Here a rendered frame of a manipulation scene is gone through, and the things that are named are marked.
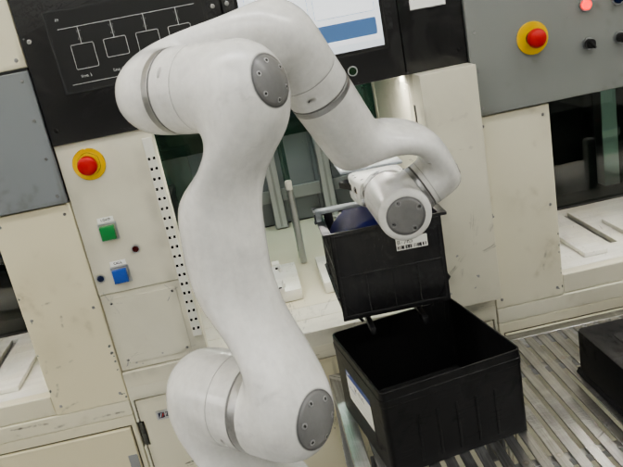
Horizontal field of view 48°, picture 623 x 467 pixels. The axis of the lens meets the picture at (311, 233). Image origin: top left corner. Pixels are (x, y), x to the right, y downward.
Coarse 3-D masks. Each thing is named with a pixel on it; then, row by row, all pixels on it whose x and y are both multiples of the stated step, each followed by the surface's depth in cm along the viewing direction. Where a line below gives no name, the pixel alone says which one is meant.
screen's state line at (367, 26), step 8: (336, 24) 143; (344, 24) 143; (352, 24) 143; (360, 24) 144; (368, 24) 144; (328, 32) 143; (336, 32) 144; (344, 32) 144; (352, 32) 144; (360, 32) 144; (368, 32) 144; (376, 32) 144; (328, 40) 144; (336, 40) 144
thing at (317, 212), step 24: (336, 168) 138; (432, 216) 130; (336, 240) 130; (360, 240) 130; (384, 240) 131; (408, 240) 131; (432, 240) 132; (336, 264) 131; (360, 264) 132; (384, 264) 132; (408, 264) 133; (432, 264) 133; (336, 288) 138; (360, 288) 133; (384, 288) 134; (408, 288) 134; (432, 288) 135; (360, 312) 135; (384, 312) 135
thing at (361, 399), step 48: (336, 336) 146; (384, 336) 149; (432, 336) 152; (480, 336) 141; (384, 384) 152; (432, 384) 123; (480, 384) 125; (384, 432) 124; (432, 432) 125; (480, 432) 128
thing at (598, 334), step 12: (600, 324) 143; (612, 324) 142; (588, 336) 139; (600, 336) 138; (612, 336) 138; (588, 348) 139; (600, 348) 134; (612, 348) 134; (588, 360) 140; (600, 360) 135; (612, 360) 130; (588, 372) 142; (600, 372) 136; (612, 372) 131; (600, 384) 137; (612, 384) 132; (612, 396) 133
